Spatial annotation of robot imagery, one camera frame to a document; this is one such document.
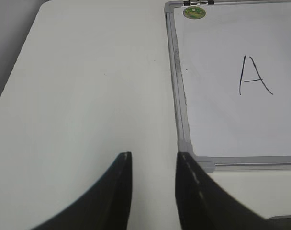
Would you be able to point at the white magnetic whiteboard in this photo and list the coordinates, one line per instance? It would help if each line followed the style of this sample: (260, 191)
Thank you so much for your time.
(231, 79)

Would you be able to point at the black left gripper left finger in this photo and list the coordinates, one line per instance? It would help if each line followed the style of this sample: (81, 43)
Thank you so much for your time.
(105, 206)

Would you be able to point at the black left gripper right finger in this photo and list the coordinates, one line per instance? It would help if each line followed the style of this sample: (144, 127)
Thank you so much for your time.
(203, 205)

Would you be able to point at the green round magnet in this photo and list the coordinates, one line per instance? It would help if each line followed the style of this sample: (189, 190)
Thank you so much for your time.
(194, 12)

